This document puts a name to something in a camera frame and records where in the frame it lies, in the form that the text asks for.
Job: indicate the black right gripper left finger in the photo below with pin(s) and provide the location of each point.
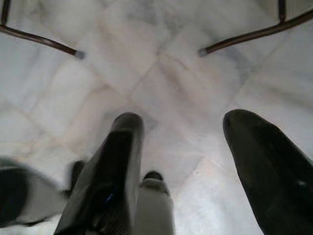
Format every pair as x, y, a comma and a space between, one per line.
110, 176

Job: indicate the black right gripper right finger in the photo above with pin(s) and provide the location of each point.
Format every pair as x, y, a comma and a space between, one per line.
269, 171

